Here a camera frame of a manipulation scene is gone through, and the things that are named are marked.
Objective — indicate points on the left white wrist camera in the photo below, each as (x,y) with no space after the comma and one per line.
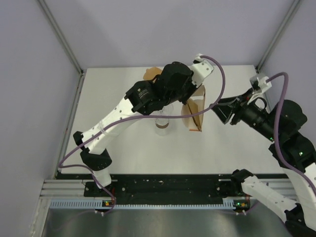
(201,70)

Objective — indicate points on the aluminium frame rail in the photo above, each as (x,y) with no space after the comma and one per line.
(59,35)

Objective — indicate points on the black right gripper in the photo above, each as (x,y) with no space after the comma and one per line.
(225,107)

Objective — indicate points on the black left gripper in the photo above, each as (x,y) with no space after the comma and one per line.
(192,87)

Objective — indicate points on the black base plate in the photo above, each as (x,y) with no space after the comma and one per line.
(162,188)

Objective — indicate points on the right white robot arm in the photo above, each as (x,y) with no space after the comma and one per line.
(294,153)

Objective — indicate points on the brown paper coffee filter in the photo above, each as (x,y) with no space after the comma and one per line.
(151,73)

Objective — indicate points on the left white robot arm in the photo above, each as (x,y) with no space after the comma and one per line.
(159,88)

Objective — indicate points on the grey cable duct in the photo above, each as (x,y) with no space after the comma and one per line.
(228,204)

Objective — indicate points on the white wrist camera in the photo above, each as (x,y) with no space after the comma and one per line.
(259,84)
(201,70)

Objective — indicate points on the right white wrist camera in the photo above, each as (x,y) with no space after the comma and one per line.
(259,84)

